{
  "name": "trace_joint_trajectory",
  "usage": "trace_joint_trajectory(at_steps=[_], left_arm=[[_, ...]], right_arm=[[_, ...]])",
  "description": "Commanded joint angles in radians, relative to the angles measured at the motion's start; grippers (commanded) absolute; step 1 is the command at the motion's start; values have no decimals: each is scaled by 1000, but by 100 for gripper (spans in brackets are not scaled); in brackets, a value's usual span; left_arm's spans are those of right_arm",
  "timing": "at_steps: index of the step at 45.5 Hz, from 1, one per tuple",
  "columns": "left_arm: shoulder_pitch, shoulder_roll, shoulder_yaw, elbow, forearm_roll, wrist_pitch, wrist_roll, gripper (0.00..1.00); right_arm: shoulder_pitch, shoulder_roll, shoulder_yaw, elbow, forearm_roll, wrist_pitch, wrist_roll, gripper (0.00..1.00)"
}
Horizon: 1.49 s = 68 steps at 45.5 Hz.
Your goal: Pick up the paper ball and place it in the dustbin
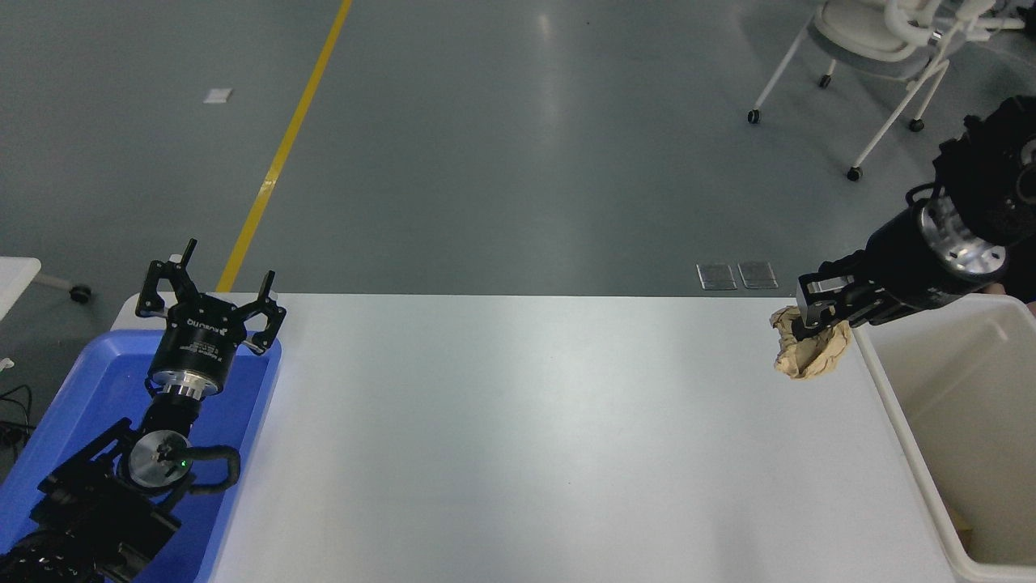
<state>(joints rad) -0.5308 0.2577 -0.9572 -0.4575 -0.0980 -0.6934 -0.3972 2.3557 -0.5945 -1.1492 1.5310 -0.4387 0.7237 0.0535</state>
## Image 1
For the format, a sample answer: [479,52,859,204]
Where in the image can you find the tan paper ball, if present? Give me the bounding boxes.
[769,305,853,381]

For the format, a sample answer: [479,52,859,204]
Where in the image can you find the black cable bundle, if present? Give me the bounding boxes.
[0,382,33,454]

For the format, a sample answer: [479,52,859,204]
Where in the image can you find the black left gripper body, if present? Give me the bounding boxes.
[148,293,248,388]

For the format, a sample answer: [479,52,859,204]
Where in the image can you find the white side table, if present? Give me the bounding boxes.
[0,257,91,321]

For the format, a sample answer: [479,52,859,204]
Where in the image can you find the blue plastic tray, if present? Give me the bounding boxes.
[0,328,282,583]

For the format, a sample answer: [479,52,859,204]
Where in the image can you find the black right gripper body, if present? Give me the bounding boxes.
[864,207,987,325]

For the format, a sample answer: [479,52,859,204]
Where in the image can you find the large pale plastic bin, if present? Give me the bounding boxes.
[850,293,1036,583]

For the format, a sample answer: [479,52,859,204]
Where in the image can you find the white wheeled chair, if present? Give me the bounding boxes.
[746,0,1014,182]

